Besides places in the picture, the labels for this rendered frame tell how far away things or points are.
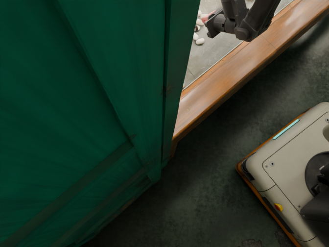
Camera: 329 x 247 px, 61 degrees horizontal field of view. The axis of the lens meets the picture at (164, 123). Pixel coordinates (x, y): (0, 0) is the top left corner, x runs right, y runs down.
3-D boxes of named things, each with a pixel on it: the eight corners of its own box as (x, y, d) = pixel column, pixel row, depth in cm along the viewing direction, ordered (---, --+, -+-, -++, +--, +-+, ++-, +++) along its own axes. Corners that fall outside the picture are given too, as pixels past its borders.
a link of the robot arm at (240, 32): (247, 42, 84) (267, 27, 85) (240, 5, 77) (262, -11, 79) (221, 36, 93) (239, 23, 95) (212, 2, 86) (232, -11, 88)
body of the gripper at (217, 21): (202, 21, 95) (217, 24, 90) (223, 5, 97) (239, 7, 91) (208, 38, 99) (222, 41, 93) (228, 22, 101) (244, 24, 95)
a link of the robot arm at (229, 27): (239, 39, 89) (251, 30, 90) (234, 18, 85) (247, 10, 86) (224, 36, 94) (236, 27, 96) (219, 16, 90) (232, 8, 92)
